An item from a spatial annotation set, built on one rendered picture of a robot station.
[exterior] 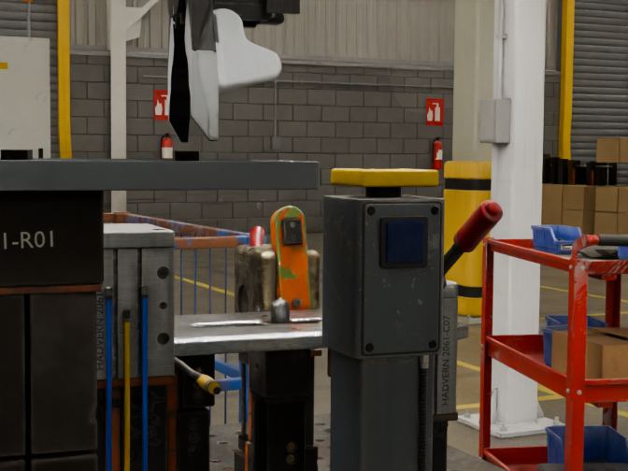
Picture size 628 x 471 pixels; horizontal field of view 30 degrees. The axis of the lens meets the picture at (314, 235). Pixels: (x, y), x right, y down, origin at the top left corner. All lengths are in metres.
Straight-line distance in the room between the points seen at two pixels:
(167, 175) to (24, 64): 8.44
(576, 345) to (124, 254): 2.22
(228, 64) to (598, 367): 2.46
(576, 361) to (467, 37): 5.37
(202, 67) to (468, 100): 7.46
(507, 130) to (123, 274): 4.08
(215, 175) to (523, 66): 4.26
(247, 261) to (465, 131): 6.87
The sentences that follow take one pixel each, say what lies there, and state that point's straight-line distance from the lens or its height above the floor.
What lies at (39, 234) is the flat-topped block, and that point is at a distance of 0.74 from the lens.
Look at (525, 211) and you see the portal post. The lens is 4.97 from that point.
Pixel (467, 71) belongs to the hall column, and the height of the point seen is 1.72.
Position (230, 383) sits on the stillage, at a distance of 3.13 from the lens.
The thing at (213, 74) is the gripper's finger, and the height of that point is 1.22.
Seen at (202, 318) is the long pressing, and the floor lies 1.00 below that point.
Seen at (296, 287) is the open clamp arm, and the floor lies 1.02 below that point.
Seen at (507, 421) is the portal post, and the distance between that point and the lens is 5.06.
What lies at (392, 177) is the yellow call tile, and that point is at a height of 1.16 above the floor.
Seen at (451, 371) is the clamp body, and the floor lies 0.98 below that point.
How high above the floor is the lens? 1.17
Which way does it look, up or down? 4 degrees down
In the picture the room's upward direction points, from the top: straight up
